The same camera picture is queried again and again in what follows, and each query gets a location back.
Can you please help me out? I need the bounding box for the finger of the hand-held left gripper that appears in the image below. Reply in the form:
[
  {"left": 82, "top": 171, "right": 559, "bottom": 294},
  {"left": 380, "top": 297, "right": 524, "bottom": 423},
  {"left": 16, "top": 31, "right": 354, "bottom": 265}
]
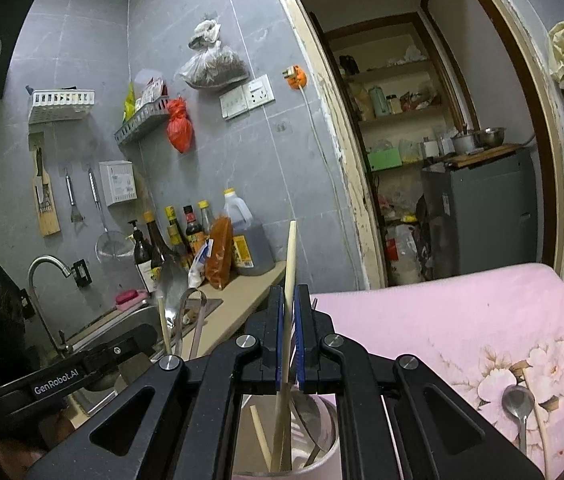
[
  {"left": 82, "top": 322, "right": 160, "bottom": 362},
  {"left": 89, "top": 359, "right": 162, "bottom": 392}
]

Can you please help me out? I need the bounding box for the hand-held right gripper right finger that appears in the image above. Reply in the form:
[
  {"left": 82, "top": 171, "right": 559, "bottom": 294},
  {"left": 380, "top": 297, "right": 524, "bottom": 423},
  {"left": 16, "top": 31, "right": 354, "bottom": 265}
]
[{"left": 294, "top": 284, "right": 547, "bottom": 480}]

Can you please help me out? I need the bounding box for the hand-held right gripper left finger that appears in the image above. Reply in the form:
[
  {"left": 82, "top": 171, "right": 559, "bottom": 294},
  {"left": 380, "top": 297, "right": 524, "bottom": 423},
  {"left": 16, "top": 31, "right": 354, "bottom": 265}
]
[{"left": 24, "top": 285, "right": 286, "bottom": 480}]

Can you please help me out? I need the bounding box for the white utensil cup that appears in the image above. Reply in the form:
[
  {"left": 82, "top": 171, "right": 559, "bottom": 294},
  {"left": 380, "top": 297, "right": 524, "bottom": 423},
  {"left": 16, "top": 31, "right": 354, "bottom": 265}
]
[{"left": 232, "top": 394, "right": 340, "bottom": 480}]

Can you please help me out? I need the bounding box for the person's left hand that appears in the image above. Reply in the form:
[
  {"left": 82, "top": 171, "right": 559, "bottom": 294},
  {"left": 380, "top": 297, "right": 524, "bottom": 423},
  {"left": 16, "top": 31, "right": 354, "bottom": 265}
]
[{"left": 0, "top": 410, "right": 81, "bottom": 477}]

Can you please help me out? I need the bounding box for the metal sink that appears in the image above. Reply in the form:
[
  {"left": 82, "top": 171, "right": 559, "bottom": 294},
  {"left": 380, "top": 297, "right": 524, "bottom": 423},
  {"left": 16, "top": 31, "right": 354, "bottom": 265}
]
[{"left": 69, "top": 297, "right": 223, "bottom": 361}]

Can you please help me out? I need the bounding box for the pink soap dish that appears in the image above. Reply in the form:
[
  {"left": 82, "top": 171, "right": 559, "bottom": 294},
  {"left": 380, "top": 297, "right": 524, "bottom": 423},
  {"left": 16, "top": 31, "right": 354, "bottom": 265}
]
[{"left": 114, "top": 289, "right": 151, "bottom": 311}]

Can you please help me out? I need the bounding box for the metal faucet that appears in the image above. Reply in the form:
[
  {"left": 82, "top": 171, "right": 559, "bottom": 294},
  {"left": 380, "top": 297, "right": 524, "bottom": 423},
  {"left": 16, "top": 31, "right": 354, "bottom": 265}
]
[{"left": 28, "top": 255, "right": 74, "bottom": 357}]

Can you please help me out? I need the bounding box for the metal strainer ladle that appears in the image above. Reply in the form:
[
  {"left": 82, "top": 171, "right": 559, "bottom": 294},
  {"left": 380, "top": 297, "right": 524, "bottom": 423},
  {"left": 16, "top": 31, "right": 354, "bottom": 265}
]
[{"left": 87, "top": 167, "right": 135, "bottom": 262}]

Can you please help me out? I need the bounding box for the tall dark bottle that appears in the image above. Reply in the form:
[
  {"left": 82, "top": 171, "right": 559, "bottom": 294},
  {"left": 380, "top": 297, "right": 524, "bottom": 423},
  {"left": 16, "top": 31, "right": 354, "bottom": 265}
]
[{"left": 142, "top": 211, "right": 178, "bottom": 282}]

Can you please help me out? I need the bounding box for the white and blue bag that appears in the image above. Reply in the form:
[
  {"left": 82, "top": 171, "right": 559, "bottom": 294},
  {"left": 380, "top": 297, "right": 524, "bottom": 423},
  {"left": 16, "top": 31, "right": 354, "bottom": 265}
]
[{"left": 187, "top": 237, "right": 215, "bottom": 289}]

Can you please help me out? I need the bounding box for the dark oil jug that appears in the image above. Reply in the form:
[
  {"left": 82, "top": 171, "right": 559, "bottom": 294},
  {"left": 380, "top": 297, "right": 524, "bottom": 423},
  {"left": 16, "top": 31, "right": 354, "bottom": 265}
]
[{"left": 222, "top": 187, "right": 277, "bottom": 277}]

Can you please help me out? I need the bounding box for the orange chilli powder bag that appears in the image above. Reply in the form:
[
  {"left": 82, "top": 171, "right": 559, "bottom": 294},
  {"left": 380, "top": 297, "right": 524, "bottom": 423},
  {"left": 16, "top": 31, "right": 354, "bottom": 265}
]
[{"left": 204, "top": 214, "right": 235, "bottom": 291}]

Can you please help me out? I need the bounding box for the yellow cap sauce bottle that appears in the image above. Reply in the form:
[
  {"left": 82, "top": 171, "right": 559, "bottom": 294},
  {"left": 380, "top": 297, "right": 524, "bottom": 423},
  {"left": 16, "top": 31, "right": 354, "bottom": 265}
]
[{"left": 164, "top": 205, "right": 190, "bottom": 269}]

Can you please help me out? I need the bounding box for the wooden knife rack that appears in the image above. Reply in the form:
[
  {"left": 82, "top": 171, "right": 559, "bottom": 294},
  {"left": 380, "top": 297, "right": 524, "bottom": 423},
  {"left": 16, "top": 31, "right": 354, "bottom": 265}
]
[{"left": 28, "top": 132, "right": 62, "bottom": 237}]

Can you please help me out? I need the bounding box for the pink floral cloth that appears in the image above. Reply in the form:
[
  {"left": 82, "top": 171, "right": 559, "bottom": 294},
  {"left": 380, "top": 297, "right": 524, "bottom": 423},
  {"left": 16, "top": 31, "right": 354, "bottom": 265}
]
[{"left": 312, "top": 262, "right": 564, "bottom": 480}]

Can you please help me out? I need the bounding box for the clear plastic bag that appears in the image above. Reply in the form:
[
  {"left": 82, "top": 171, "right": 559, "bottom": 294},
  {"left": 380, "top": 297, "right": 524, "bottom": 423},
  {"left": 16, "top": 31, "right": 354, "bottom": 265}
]
[{"left": 392, "top": 225, "right": 425, "bottom": 283}]

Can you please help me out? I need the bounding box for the small yellow cap bottle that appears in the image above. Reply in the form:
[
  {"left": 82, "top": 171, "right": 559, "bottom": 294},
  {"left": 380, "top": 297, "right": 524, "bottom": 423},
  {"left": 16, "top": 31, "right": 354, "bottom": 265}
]
[{"left": 197, "top": 200, "right": 215, "bottom": 237}]

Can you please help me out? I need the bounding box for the green box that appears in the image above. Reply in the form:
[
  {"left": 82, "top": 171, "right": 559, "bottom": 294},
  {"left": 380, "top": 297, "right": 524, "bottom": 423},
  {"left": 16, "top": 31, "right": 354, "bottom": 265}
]
[{"left": 367, "top": 149, "right": 403, "bottom": 172}]

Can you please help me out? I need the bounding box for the red plastic bag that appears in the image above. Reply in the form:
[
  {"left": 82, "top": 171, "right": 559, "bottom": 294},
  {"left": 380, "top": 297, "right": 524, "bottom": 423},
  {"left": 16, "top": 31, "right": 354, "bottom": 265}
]
[{"left": 166, "top": 97, "right": 194, "bottom": 155}]

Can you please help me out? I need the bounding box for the grey refrigerator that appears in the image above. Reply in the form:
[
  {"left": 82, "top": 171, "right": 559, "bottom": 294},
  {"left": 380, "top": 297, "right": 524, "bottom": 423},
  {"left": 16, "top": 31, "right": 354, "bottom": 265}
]
[{"left": 421, "top": 147, "right": 538, "bottom": 281}]

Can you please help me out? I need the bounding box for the yellow packet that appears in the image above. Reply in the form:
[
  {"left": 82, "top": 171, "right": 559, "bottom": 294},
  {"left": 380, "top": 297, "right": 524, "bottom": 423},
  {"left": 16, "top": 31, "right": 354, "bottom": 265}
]
[{"left": 123, "top": 82, "right": 138, "bottom": 122}]

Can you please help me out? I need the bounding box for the wooden shelf unit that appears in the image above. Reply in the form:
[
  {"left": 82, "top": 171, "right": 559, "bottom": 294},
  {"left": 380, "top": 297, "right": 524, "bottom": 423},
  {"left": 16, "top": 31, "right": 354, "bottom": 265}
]
[{"left": 324, "top": 10, "right": 468, "bottom": 181}]

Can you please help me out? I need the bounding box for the green thermos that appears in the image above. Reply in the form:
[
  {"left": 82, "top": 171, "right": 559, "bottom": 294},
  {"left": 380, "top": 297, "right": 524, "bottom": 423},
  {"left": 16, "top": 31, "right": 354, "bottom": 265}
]
[{"left": 368, "top": 85, "right": 387, "bottom": 117}]

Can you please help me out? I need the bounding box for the metal pot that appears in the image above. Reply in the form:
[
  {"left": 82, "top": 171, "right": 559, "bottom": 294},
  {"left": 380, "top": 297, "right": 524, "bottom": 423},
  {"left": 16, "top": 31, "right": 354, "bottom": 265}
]
[{"left": 451, "top": 130, "right": 488, "bottom": 156}]

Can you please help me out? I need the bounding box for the wooden cutting board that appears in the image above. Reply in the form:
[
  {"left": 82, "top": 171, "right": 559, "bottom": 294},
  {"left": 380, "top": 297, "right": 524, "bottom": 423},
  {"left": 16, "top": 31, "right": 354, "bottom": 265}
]
[{"left": 442, "top": 143, "right": 526, "bottom": 169}]

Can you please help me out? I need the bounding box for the metal bowl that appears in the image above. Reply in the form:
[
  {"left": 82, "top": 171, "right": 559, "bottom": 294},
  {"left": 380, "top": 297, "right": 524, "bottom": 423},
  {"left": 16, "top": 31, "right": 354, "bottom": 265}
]
[{"left": 472, "top": 126, "right": 507, "bottom": 147}]

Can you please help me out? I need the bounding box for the clear bag of dried goods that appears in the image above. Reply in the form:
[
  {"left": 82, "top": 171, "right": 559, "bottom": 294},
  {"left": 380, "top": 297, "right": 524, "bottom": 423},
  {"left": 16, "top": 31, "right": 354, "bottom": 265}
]
[{"left": 179, "top": 19, "right": 250, "bottom": 92}]

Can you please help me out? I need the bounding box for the black wall holder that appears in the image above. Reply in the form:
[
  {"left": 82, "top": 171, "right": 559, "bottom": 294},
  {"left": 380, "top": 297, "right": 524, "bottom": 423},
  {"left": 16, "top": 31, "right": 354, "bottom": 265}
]
[{"left": 72, "top": 258, "right": 91, "bottom": 289}]

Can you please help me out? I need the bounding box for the white wall box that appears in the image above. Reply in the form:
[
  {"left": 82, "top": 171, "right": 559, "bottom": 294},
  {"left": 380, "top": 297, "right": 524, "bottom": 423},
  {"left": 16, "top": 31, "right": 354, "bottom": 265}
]
[{"left": 98, "top": 160, "right": 136, "bottom": 207}]

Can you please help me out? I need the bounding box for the wooden door frame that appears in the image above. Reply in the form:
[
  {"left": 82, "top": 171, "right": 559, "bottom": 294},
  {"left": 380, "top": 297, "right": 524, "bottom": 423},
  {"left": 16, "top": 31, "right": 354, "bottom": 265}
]
[{"left": 262, "top": 0, "right": 564, "bottom": 291}]

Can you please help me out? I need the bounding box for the white cable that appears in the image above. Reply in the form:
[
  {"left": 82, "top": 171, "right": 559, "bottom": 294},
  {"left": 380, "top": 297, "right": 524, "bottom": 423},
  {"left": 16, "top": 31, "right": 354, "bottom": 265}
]
[{"left": 299, "top": 86, "right": 365, "bottom": 291}]

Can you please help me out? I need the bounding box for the grey wall basket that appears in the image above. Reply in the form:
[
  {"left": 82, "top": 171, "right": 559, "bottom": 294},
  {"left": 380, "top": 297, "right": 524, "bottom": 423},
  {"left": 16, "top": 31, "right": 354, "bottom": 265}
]
[{"left": 114, "top": 95, "right": 170, "bottom": 147}]

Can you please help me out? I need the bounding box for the white wall basket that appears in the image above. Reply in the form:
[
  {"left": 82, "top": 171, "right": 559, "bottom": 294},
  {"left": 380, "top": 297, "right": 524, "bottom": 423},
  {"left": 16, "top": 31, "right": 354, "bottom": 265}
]
[{"left": 27, "top": 89, "right": 97, "bottom": 126}]

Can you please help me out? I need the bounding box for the white wall socket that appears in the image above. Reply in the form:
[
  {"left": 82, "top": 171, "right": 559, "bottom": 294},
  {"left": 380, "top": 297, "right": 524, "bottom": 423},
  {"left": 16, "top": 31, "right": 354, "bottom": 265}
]
[{"left": 219, "top": 74, "right": 275, "bottom": 121}]

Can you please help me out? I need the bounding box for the orange wall hook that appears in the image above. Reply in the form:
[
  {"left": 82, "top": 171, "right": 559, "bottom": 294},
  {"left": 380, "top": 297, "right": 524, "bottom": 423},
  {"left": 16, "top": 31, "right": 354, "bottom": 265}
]
[{"left": 282, "top": 65, "right": 308, "bottom": 90}]

